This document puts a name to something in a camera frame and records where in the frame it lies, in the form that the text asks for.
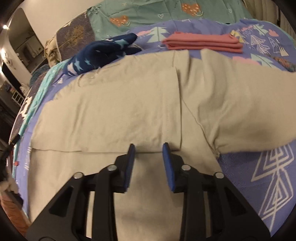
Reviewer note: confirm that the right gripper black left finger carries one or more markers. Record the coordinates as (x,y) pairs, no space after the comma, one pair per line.
(116,177)

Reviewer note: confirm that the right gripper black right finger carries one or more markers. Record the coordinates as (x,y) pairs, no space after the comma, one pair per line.
(177,172)

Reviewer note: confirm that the beige shirt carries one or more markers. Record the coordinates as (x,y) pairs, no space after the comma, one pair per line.
(201,107)

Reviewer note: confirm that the navy star-print garment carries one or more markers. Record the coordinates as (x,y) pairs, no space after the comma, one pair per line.
(100,53)

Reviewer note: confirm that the folded pink cloth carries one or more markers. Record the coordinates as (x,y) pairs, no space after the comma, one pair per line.
(190,41)

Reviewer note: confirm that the dark tree-print pillow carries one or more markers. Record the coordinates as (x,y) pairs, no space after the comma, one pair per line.
(74,36)

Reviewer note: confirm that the multicolour patterned folded garment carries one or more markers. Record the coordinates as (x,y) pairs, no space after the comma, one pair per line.
(286,64)

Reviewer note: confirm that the teal heart-print sheet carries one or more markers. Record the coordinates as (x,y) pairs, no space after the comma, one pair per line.
(112,18)

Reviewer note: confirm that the grey window curtain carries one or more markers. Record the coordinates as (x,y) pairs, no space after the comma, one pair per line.
(263,10)

